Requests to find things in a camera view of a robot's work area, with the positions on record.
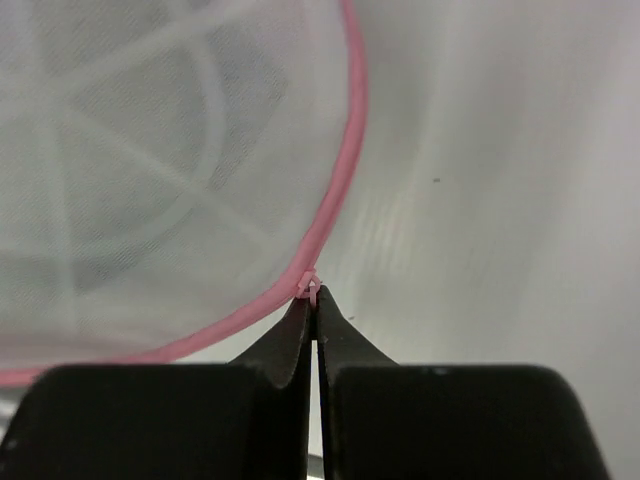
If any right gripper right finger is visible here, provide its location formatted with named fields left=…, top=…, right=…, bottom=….
left=314, top=288, right=610, bottom=479

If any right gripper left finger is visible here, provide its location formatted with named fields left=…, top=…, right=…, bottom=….
left=1, top=300, right=310, bottom=479

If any pink-trimmed mesh laundry bag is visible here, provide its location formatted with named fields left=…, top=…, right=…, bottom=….
left=1, top=1, right=368, bottom=387

